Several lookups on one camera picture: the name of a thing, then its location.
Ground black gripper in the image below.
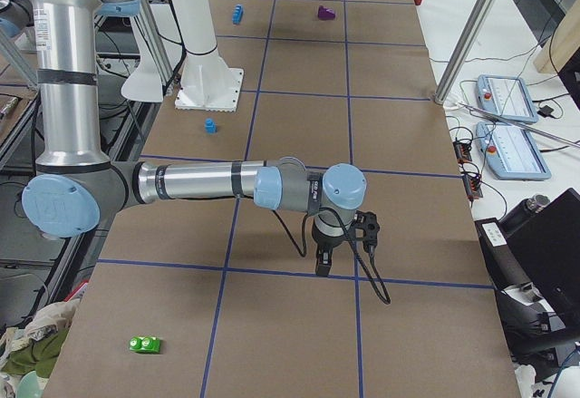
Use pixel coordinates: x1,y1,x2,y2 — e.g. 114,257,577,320
312,228,343,276

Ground purple trapezoid block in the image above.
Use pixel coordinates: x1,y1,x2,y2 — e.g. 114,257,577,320
317,5,336,21

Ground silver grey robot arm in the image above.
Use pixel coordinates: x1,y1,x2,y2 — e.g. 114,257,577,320
22,0,379,276

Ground green two-stud block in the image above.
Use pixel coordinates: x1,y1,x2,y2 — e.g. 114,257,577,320
128,335,161,354

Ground lower teach pendant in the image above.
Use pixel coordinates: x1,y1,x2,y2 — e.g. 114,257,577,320
475,121,552,180

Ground teach pendant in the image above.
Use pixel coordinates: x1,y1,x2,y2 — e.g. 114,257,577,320
476,74,538,124
475,121,552,180

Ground upper teach pendant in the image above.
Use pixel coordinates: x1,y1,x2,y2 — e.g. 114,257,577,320
476,74,538,124

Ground blue block far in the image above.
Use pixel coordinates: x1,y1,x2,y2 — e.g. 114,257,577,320
232,4,244,24

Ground crumpled cloth pile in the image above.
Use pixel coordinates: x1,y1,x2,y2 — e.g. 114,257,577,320
1,299,80,379

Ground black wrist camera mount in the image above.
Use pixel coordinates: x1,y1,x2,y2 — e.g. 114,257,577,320
351,211,381,257

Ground black coiled camera cable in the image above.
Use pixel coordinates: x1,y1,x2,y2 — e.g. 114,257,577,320
274,209,392,305

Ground blue block near pedestal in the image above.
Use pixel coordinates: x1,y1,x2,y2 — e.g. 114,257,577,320
204,118,218,134

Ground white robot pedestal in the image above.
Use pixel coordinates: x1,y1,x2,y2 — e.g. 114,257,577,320
172,0,244,112

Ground aluminium frame post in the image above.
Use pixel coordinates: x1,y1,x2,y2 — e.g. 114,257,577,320
433,0,496,105

